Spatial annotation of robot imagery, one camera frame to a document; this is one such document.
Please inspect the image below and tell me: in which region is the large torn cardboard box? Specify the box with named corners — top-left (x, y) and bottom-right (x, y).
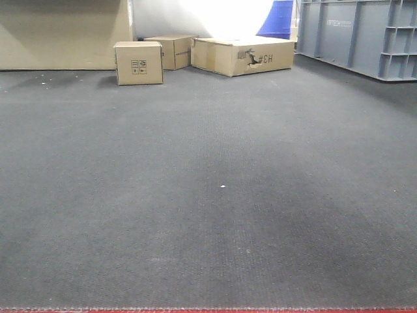
top-left (191, 36), bottom-right (295, 77)

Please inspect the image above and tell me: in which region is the grey plastic crate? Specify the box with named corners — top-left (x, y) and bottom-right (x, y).
top-left (297, 1), bottom-right (416, 82)

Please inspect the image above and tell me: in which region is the blue plastic container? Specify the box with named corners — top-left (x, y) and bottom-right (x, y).
top-left (257, 1), bottom-right (294, 39)

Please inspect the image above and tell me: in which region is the large beige cardboard panel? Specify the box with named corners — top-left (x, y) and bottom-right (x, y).
top-left (1, 1), bottom-right (134, 70)

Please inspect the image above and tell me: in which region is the medium cardboard box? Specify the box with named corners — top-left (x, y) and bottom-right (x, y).
top-left (143, 34), bottom-right (197, 70)

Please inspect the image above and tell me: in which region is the small cardboard box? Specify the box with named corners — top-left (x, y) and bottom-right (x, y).
top-left (114, 41), bottom-right (164, 85)

